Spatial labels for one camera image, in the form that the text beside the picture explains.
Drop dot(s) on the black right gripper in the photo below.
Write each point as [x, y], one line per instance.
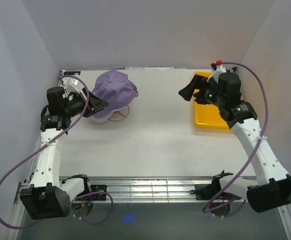
[198, 82]

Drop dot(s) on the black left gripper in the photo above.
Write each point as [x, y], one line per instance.
[94, 102]

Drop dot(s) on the white baseball cap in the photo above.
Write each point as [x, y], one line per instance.
[103, 115]

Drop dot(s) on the lavender baseball cap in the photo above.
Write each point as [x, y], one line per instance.
[115, 88]

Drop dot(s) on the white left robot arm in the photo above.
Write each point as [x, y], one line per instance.
[48, 197]

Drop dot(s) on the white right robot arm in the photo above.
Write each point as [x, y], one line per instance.
[272, 188]

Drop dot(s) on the yellow plastic bin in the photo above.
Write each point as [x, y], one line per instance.
[206, 116]

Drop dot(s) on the gold wire hat stand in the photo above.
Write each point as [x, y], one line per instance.
[120, 115]

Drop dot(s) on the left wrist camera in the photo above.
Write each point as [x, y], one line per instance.
[72, 85]

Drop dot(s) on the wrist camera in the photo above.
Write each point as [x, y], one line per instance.
[217, 69]
[72, 85]

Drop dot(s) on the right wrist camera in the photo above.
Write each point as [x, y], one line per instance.
[217, 69]

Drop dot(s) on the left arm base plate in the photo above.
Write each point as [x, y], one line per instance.
[101, 189]

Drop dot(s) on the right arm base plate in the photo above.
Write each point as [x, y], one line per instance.
[207, 191]

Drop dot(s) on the aluminium frame rail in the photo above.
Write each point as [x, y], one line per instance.
[128, 190]

